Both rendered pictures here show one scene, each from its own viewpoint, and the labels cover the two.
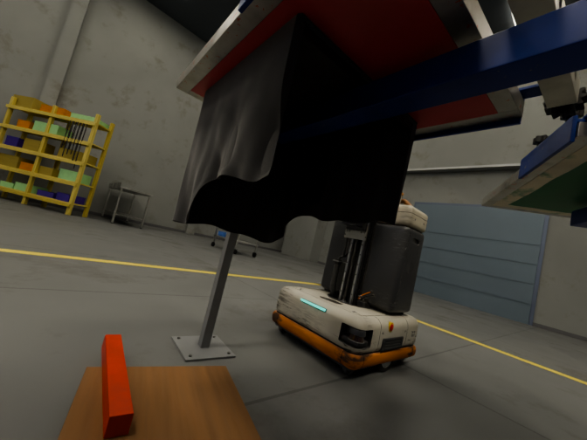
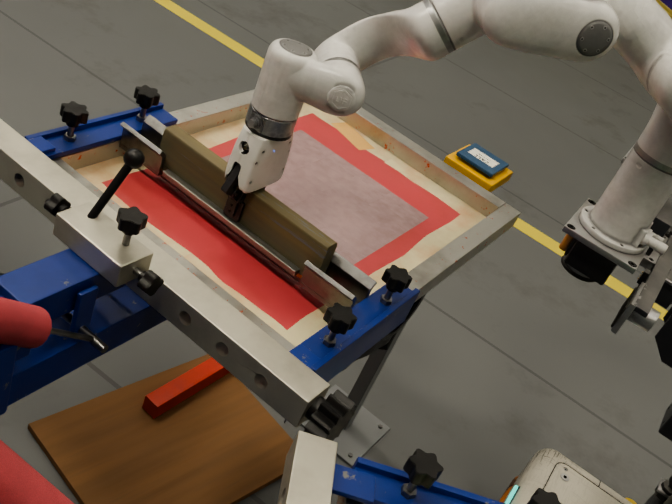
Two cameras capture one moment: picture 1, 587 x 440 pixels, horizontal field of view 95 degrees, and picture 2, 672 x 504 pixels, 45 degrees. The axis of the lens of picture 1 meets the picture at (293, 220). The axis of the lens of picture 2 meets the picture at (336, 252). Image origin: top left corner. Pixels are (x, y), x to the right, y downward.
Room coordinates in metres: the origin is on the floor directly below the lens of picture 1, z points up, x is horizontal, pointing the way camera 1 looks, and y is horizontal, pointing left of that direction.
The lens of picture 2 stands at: (0.15, -1.16, 1.75)
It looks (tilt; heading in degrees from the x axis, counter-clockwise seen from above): 34 degrees down; 60
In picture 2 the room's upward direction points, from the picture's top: 24 degrees clockwise
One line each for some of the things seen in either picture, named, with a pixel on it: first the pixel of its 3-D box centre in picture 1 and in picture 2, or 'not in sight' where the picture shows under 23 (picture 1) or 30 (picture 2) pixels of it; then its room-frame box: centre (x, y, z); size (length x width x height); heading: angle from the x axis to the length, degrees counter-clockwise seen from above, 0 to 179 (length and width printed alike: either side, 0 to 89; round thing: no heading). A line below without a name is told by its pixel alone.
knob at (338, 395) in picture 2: (563, 99); (321, 413); (0.59, -0.55, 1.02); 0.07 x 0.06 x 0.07; 38
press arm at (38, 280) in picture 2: not in sight; (63, 282); (0.28, -0.34, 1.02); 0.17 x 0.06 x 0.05; 38
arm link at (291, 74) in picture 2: not in sight; (310, 87); (0.60, -0.13, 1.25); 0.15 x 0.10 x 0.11; 170
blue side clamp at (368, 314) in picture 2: (451, 120); (352, 333); (0.71, -0.36, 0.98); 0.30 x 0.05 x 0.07; 38
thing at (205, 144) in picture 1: (224, 145); not in sight; (0.64, 0.21, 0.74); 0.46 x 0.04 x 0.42; 38
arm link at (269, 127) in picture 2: not in sight; (269, 117); (0.56, -0.12, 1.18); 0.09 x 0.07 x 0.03; 38
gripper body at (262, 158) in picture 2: not in sight; (260, 150); (0.57, -0.11, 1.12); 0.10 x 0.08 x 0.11; 38
